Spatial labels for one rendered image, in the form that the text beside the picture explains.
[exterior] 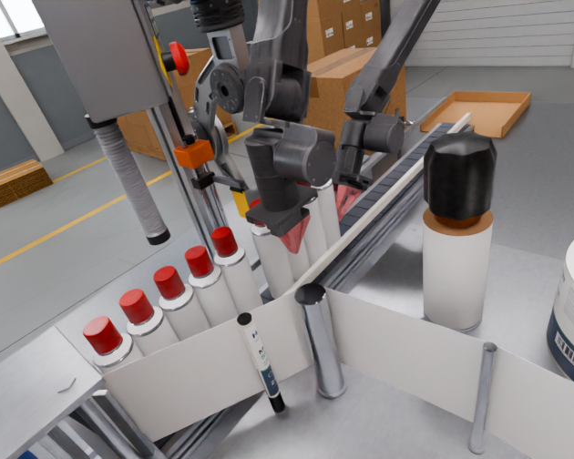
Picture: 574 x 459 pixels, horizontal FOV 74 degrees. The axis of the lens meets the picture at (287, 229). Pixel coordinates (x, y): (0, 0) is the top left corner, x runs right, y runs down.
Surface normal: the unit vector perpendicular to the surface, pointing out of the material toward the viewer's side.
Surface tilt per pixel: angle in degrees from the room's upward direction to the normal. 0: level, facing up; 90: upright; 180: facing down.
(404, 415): 0
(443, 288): 90
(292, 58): 85
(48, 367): 0
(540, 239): 0
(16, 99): 90
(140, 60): 90
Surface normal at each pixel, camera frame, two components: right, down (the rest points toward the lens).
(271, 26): -0.64, -0.11
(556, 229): -0.20, -0.81
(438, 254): -0.77, 0.48
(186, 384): 0.35, 0.47
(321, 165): 0.69, 0.28
